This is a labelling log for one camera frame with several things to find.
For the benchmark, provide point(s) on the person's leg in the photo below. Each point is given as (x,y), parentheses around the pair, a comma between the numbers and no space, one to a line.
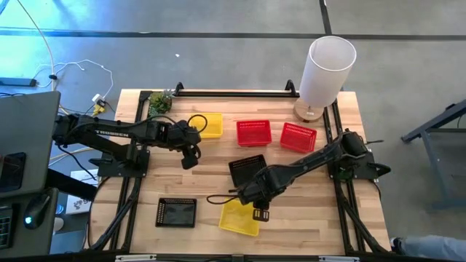
(433,247)

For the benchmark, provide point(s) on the black aluminium extrusion frame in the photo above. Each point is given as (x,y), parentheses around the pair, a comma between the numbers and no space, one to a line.
(211,94)

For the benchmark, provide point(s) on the small green potted succulent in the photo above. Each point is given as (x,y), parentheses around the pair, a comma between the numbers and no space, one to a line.
(160,103)

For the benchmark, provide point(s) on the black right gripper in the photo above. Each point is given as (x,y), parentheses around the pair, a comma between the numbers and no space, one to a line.
(256,189)

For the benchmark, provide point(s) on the white lamp with wooden base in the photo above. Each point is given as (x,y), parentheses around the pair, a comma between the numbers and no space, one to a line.
(325,76)

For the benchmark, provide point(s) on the grey side desk top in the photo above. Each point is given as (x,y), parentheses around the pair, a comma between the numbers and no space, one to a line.
(32,120)

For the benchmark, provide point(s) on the person's shoe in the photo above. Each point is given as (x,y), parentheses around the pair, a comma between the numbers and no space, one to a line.
(397,245)

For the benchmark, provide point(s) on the white printed cardboard box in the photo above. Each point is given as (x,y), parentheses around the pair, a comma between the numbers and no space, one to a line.
(78,205)

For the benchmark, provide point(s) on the black keyboard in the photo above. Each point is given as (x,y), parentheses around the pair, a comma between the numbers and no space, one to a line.
(5,229)

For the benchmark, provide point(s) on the black desk crossbar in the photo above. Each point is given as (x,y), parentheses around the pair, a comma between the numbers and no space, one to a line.
(69,185)

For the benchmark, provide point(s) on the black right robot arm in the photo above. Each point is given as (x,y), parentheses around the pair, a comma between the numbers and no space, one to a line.
(309,162)

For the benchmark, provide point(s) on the grey-blue metal table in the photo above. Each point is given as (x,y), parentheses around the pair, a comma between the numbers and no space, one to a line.
(433,123)

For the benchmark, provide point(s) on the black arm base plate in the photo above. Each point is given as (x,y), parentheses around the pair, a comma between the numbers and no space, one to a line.
(105,171)
(369,174)

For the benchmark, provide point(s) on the small white round cap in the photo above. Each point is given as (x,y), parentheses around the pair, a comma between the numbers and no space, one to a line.
(58,224)

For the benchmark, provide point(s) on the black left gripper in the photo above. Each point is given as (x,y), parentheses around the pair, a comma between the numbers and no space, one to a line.
(178,136)

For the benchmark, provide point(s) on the silver metal bracket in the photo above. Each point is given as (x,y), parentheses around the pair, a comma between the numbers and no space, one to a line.
(338,259)
(134,258)

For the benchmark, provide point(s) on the white power adapter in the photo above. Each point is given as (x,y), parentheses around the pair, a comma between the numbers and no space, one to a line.
(97,97)

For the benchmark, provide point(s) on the black computer mouse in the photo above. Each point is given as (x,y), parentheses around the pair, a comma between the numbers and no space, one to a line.
(36,213)

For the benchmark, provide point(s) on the black power strip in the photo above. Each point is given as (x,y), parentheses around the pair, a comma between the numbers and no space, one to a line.
(18,82)

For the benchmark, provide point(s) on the black smartphone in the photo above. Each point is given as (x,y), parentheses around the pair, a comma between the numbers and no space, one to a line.
(12,172)

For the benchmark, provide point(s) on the dark grey desk shelf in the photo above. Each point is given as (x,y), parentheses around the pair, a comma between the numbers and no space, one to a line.
(40,240)

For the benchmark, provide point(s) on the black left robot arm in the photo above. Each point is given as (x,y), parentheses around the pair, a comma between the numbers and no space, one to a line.
(109,131)

